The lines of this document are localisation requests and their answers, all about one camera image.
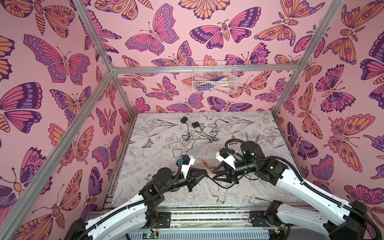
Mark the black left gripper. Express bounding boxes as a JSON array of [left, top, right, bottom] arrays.
[[158, 168, 205, 196]]

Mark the black ethernet cable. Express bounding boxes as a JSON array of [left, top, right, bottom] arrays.
[[205, 172, 260, 190]]

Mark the thin black power cable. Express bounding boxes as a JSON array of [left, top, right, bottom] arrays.
[[196, 119, 230, 143], [171, 122, 196, 160]]

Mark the white network switch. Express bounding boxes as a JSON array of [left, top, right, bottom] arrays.
[[188, 146, 202, 160], [181, 158, 195, 179]]

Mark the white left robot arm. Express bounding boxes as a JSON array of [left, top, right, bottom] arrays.
[[64, 165, 208, 240]]

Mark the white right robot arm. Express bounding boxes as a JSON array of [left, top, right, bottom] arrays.
[[214, 139, 382, 240]]

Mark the black power adapter right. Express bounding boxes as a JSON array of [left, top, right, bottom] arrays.
[[192, 122, 200, 129]]

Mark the black power adapter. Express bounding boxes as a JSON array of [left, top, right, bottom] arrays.
[[180, 117, 188, 124], [192, 122, 200, 129]]

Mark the black power adapter left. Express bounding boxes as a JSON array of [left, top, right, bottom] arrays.
[[180, 117, 188, 124]]

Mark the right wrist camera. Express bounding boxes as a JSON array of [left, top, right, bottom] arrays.
[[216, 148, 236, 169]]

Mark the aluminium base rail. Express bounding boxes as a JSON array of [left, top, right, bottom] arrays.
[[83, 203, 319, 240]]

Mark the white wire basket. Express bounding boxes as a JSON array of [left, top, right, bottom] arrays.
[[191, 60, 239, 94]]

